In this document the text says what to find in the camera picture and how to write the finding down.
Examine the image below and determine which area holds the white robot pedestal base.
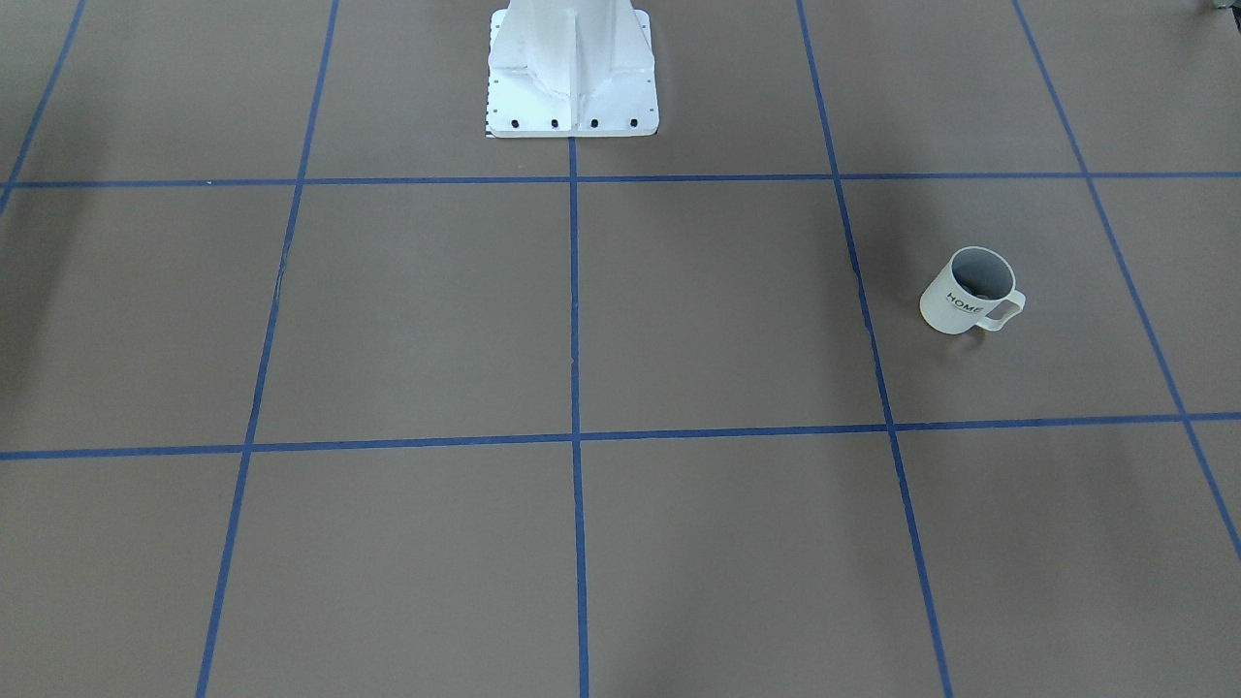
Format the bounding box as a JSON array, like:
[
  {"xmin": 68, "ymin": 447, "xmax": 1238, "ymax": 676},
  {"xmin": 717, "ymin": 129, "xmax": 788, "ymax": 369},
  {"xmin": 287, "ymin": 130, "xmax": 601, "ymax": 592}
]
[{"xmin": 485, "ymin": 1, "xmax": 660, "ymax": 139}]

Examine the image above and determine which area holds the white mug with HOME text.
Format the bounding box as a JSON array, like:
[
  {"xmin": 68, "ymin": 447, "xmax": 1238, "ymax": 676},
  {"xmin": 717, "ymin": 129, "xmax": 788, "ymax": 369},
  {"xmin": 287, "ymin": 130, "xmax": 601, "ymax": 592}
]
[{"xmin": 920, "ymin": 246, "xmax": 1028, "ymax": 335}]

